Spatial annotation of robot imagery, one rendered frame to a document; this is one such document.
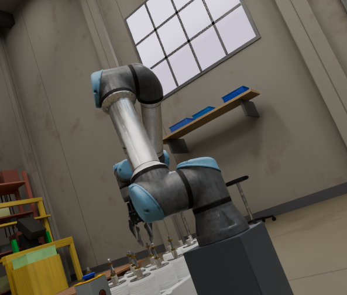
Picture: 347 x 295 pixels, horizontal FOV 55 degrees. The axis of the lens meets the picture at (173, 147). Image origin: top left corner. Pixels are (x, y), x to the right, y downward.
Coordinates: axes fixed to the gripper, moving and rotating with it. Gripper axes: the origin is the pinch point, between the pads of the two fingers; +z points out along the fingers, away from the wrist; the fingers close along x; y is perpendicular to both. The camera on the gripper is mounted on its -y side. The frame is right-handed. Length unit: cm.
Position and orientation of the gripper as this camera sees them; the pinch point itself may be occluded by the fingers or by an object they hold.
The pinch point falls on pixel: (146, 241)
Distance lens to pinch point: 147.8
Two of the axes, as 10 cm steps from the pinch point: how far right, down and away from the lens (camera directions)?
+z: 3.5, 9.2, -2.0
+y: 1.3, -2.6, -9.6
